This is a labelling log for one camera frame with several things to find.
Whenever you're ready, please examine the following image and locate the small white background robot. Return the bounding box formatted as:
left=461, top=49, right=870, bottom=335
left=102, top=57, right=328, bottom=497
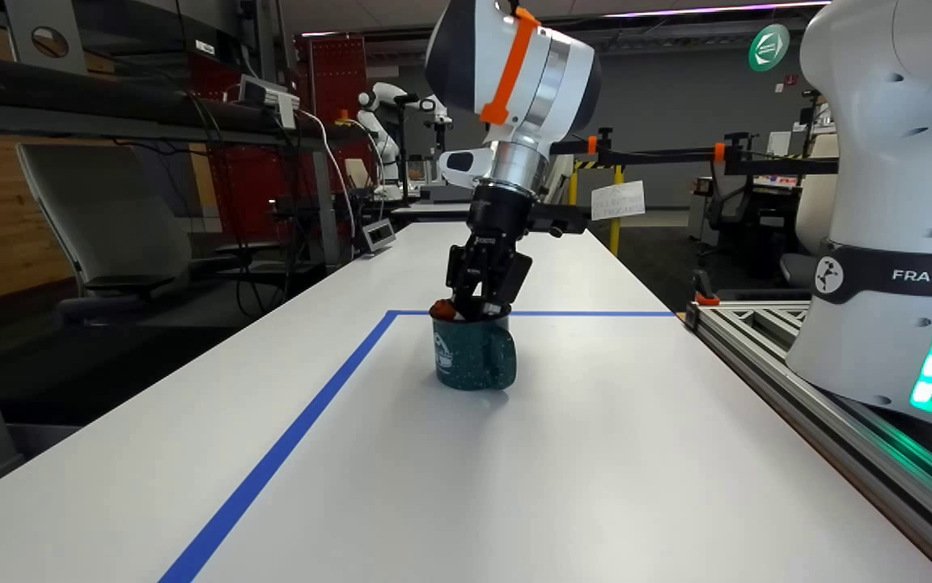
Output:
left=354, top=82, right=453, bottom=205

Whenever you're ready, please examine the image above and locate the round green sign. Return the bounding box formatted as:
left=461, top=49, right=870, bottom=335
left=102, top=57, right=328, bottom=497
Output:
left=743, top=22, right=796, bottom=75

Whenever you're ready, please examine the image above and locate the grey chair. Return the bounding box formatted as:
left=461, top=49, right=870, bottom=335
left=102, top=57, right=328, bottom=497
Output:
left=13, top=144, right=197, bottom=326

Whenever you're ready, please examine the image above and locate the red cabinet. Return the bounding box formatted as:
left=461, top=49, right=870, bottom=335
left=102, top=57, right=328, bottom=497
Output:
left=298, top=28, right=371, bottom=130

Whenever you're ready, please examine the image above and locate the white background machine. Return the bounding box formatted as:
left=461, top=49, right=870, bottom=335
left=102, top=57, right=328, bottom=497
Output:
left=688, top=90, right=849, bottom=287

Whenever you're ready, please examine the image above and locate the dark metal shelf beam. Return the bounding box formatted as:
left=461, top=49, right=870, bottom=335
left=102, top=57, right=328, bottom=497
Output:
left=0, top=51, right=298, bottom=150

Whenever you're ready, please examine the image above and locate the white power box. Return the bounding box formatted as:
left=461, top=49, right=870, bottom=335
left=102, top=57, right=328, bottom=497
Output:
left=237, top=75, right=303, bottom=134

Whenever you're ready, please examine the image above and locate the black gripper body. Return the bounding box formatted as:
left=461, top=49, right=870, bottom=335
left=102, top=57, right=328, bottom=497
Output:
left=461, top=181, right=591, bottom=266

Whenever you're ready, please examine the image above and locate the orange marker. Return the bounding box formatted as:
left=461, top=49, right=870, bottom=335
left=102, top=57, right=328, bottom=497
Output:
left=428, top=299, right=470, bottom=324

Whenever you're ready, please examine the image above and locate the white cable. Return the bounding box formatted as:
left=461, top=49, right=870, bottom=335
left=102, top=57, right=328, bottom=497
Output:
left=298, top=106, right=364, bottom=255

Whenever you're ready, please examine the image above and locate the grey far table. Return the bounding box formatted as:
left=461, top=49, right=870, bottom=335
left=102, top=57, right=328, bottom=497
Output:
left=388, top=194, right=478, bottom=228

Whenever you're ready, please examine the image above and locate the small grey display box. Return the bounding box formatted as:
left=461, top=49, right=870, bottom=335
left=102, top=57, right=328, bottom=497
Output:
left=358, top=217, right=398, bottom=255

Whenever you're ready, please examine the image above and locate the dark green mug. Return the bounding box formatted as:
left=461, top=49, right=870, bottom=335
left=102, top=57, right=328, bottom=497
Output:
left=428, top=308, right=521, bottom=396

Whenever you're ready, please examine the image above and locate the blue tape line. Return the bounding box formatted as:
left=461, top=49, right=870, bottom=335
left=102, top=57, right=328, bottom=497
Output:
left=159, top=308, right=675, bottom=583

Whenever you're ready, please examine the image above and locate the white paper sign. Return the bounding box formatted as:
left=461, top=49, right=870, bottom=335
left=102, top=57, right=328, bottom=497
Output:
left=589, top=177, right=650, bottom=225

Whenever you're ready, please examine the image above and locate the tall yellow post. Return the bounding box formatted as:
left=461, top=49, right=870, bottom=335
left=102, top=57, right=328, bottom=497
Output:
left=609, top=162, right=629, bottom=259

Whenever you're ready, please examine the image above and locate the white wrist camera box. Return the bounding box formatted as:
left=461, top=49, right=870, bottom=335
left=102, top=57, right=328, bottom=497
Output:
left=435, top=144, right=497, bottom=194

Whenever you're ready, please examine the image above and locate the black boom with orange clamps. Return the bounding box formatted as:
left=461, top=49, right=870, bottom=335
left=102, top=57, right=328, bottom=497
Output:
left=551, top=125, right=849, bottom=181

